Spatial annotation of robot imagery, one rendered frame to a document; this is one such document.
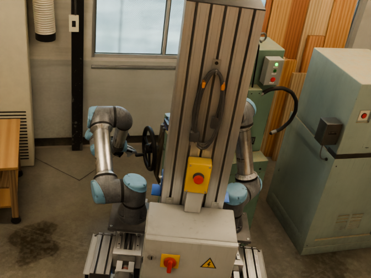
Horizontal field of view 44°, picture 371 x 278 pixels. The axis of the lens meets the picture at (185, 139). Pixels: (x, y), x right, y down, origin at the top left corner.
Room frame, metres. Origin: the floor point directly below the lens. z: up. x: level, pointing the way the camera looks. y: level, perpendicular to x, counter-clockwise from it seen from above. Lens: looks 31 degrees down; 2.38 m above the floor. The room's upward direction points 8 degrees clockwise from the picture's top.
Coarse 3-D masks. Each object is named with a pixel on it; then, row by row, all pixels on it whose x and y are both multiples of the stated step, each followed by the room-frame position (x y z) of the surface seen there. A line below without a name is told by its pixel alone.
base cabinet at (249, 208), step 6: (162, 162) 2.67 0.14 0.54; (162, 168) 2.66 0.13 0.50; (234, 174) 2.41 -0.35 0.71; (258, 174) 2.48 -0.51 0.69; (264, 174) 2.50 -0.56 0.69; (234, 180) 2.41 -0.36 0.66; (246, 204) 2.46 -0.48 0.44; (252, 204) 2.48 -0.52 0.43; (246, 210) 2.47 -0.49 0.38; (252, 210) 2.49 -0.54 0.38; (252, 216) 2.49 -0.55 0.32
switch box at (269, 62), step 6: (264, 60) 2.54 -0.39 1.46; (270, 60) 2.49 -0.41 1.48; (276, 60) 2.51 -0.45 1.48; (282, 60) 2.52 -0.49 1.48; (264, 66) 2.52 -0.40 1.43; (270, 66) 2.49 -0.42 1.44; (282, 66) 2.52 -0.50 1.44; (264, 72) 2.51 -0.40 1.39; (270, 72) 2.50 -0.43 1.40; (276, 72) 2.51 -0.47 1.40; (264, 78) 2.49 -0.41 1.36; (270, 78) 2.50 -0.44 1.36; (276, 78) 2.52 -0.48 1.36; (264, 84) 2.49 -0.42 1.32; (270, 84) 2.51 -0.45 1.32; (276, 84) 2.52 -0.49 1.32
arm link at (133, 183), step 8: (128, 176) 1.77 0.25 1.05; (136, 176) 1.79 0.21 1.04; (128, 184) 1.72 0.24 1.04; (136, 184) 1.72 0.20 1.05; (144, 184) 1.75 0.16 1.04; (128, 192) 1.70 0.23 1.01; (136, 192) 1.71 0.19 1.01; (144, 192) 1.73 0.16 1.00; (128, 200) 1.70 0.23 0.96; (136, 200) 1.71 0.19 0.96; (144, 200) 1.74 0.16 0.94
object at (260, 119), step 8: (272, 40) 2.73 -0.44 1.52; (264, 48) 2.56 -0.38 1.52; (272, 48) 2.58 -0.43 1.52; (280, 48) 2.61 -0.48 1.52; (256, 56) 2.52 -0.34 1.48; (264, 56) 2.54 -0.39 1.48; (280, 56) 2.58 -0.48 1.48; (256, 72) 2.53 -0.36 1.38; (256, 80) 2.54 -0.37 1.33; (264, 88) 2.56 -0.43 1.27; (264, 96) 2.57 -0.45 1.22; (272, 96) 2.59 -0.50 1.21; (264, 104) 2.57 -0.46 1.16; (256, 112) 2.56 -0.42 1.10; (264, 112) 2.58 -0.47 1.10; (256, 120) 2.56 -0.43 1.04; (264, 120) 2.58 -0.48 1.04; (256, 128) 2.57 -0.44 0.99; (264, 128) 2.59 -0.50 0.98; (256, 136) 2.57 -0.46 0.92; (256, 144) 2.58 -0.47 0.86
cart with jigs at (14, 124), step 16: (0, 128) 2.82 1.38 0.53; (16, 128) 2.85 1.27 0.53; (0, 144) 2.62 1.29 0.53; (16, 144) 2.65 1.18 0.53; (0, 160) 2.43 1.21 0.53; (16, 160) 2.46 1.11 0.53; (0, 176) 2.69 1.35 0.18; (16, 176) 2.72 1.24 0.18; (0, 192) 2.51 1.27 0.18; (16, 192) 2.40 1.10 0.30; (16, 208) 2.39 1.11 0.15
